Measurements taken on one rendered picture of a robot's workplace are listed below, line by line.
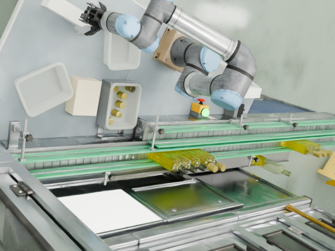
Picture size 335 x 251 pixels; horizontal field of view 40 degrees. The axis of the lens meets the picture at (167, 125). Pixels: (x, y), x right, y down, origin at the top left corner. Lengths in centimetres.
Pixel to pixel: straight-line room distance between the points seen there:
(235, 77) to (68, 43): 76
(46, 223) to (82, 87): 107
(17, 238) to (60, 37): 119
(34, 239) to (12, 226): 7
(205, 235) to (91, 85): 81
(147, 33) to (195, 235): 82
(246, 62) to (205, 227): 71
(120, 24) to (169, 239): 83
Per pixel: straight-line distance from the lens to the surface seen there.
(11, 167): 130
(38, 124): 208
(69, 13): 196
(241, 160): 281
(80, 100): 204
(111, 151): 209
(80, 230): 100
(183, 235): 186
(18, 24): 195
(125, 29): 156
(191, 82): 203
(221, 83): 173
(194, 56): 213
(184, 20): 168
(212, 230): 195
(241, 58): 173
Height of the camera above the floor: 255
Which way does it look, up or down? 47 degrees down
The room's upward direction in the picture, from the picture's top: 116 degrees clockwise
